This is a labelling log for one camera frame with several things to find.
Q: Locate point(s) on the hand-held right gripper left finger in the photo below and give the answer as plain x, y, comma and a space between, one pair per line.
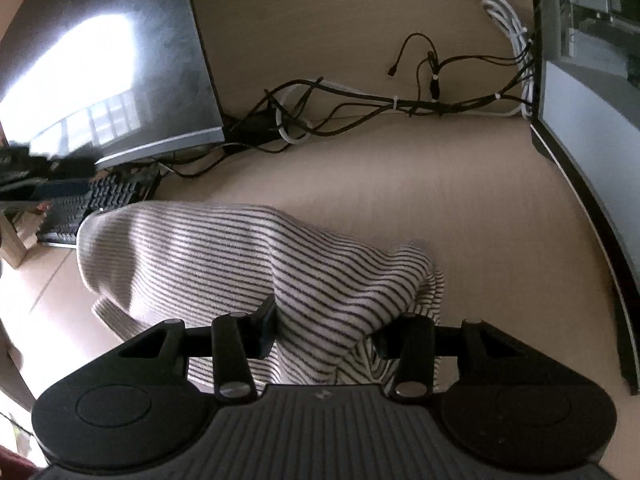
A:
267, 327

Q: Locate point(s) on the curved black monitor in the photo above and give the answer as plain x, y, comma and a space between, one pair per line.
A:
100, 60

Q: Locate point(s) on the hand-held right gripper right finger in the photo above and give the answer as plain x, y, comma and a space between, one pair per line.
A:
387, 345

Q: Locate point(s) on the white computer case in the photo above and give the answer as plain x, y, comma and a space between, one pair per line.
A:
590, 110

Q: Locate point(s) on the striped white sweater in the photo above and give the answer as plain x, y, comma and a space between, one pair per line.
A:
225, 255

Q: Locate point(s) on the light wooden stand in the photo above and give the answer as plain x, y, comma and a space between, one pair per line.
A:
12, 245

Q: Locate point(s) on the person's dark red clothing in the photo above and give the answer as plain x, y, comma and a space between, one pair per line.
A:
15, 467

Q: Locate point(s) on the black keyboard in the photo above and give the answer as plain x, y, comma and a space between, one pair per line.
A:
95, 200

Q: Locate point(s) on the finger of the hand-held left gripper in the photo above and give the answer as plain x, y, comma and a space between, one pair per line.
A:
65, 187

